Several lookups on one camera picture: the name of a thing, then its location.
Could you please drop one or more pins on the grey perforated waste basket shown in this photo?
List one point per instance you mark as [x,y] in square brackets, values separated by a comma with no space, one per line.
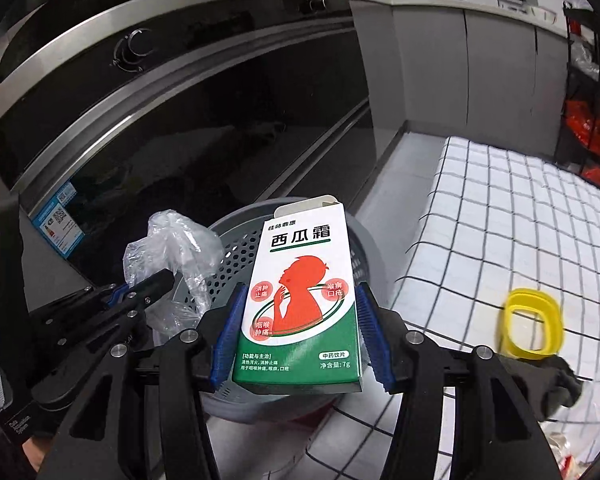
[230,260]

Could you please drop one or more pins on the black shelf rack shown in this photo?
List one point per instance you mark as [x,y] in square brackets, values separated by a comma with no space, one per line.
[569,60]

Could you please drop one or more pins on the clear plastic bag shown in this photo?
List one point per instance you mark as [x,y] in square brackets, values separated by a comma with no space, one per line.
[180,240]

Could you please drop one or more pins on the white plastic bag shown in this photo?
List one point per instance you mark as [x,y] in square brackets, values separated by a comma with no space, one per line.
[587,60]

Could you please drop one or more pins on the grey kitchen cabinet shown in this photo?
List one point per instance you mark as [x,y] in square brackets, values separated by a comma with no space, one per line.
[430,60]

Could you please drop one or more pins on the white checked cloth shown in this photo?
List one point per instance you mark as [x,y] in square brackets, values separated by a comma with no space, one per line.
[480,220]

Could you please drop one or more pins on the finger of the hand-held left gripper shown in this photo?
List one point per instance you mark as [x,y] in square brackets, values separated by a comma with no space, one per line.
[152,285]
[95,297]

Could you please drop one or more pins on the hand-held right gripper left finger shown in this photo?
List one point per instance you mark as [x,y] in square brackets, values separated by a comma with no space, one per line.
[228,340]

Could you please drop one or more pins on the yellow plastic lid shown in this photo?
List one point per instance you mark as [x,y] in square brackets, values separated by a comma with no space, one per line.
[525,296]

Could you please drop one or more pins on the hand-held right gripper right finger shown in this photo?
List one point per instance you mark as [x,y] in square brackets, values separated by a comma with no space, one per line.
[375,340]

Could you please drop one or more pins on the black stove knob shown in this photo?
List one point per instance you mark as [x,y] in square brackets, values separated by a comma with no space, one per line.
[135,47]
[312,5]

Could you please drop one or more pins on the blue label sticker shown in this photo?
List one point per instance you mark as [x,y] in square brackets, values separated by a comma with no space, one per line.
[60,220]

